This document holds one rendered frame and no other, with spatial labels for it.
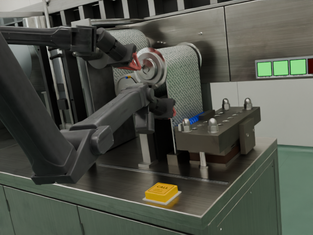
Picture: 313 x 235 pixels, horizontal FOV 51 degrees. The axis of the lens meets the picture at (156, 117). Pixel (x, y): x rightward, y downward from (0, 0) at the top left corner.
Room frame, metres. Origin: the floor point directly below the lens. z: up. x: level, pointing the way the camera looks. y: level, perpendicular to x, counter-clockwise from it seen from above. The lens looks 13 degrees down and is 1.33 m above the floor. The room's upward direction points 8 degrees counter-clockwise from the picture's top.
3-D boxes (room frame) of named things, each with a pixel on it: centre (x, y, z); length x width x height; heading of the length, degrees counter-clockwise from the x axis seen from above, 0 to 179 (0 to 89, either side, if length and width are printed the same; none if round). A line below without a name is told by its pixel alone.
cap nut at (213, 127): (1.04, -0.18, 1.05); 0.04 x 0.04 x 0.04
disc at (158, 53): (1.17, 0.00, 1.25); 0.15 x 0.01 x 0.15; 53
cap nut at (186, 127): (1.09, -0.10, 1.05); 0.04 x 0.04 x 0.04
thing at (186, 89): (1.23, -0.12, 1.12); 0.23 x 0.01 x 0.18; 143
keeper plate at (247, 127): (1.15, -0.32, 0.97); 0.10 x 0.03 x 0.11; 143
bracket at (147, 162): (1.16, 0.05, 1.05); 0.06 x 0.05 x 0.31; 143
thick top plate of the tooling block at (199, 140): (1.19, -0.24, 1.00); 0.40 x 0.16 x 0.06; 143
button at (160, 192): (0.89, 0.01, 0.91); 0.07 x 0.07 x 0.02; 53
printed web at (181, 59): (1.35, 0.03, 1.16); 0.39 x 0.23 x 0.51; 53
